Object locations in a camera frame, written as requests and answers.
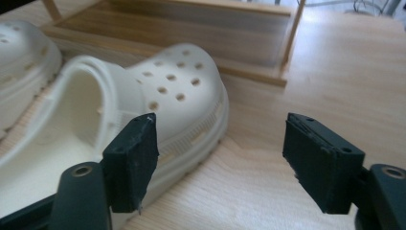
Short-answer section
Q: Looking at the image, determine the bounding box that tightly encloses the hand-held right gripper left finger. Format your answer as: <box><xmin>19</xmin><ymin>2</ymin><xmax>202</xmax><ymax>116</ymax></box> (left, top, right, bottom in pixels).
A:
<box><xmin>101</xmin><ymin>112</ymin><xmax>160</xmax><ymax>216</ymax></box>

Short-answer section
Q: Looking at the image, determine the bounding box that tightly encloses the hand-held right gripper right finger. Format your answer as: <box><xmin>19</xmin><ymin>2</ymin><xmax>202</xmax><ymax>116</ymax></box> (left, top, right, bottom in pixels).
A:
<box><xmin>282</xmin><ymin>112</ymin><xmax>366</xmax><ymax>215</ymax></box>

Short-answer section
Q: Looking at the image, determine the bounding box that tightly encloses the cream perforated clog shoe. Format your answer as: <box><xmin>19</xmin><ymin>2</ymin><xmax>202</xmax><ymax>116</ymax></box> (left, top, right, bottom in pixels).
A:
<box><xmin>0</xmin><ymin>20</ymin><xmax>63</xmax><ymax>139</ymax></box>
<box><xmin>0</xmin><ymin>42</ymin><xmax>230</xmax><ymax>230</ymax></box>

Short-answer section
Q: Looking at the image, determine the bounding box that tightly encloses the wooden shoe rack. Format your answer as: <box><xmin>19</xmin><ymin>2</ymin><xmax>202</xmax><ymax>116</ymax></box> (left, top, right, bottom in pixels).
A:
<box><xmin>40</xmin><ymin>0</ymin><xmax>307</xmax><ymax>88</ymax></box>

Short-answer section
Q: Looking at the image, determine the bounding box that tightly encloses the grey cable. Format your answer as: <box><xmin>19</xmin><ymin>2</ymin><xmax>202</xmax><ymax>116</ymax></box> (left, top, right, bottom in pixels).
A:
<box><xmin>300</xmin><ymin>0</ymin><xmax>396</xmax><ymax>17</ymax></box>

